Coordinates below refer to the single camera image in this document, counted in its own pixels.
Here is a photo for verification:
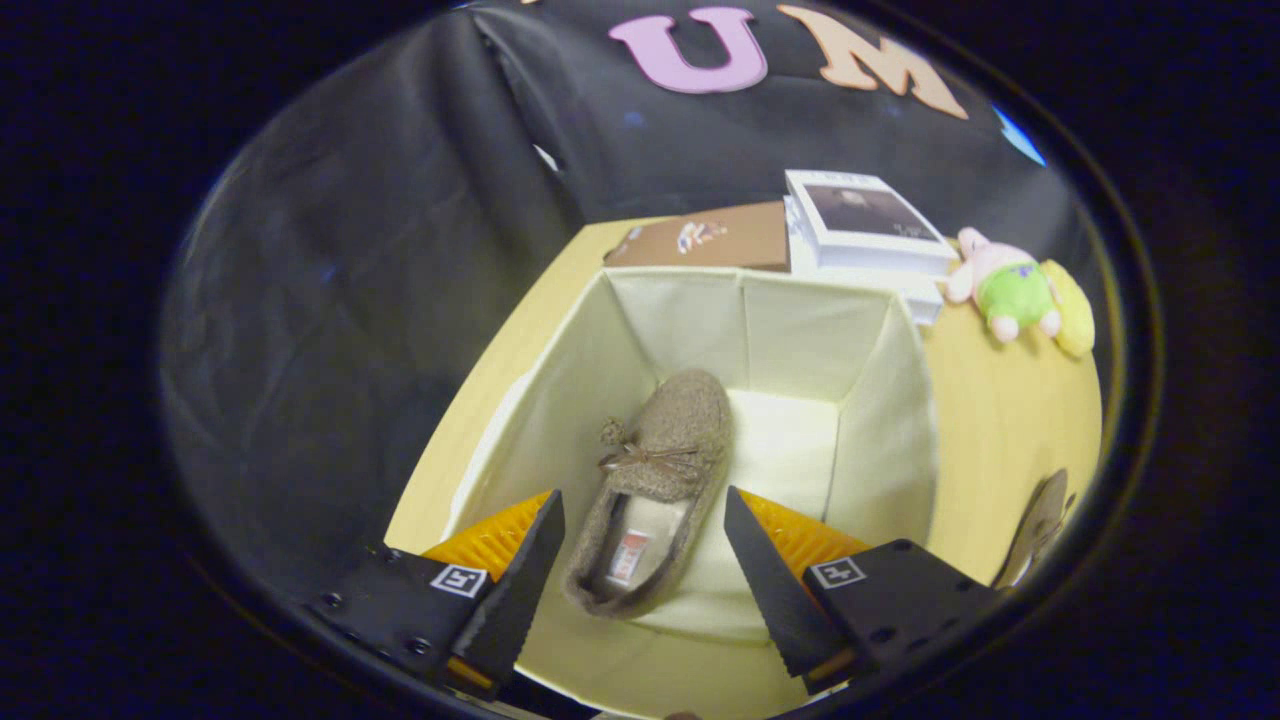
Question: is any black backdrop cloth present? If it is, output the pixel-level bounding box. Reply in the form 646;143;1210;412
160;0;1051;601

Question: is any green and pink plush toy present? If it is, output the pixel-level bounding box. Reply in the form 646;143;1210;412
945;227;1063;344

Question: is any brown flat book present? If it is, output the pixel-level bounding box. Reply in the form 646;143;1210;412
603;200;791;273

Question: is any plain white book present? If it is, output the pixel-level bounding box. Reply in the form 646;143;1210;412
786;195;949;326

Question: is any yellow fluffy ball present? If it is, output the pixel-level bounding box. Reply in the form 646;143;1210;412
1040;258;1096;359

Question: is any brown fuzzy shoe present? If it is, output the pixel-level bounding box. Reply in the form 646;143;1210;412
563;369;734;619
993;468;1071;591

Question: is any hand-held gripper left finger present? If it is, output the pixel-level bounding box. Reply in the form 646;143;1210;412
310;490;567;699

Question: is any beige fabric storage box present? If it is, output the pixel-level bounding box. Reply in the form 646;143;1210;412
440;265;943;720

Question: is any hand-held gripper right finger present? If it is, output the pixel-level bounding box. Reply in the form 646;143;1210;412
723;486;1001;696

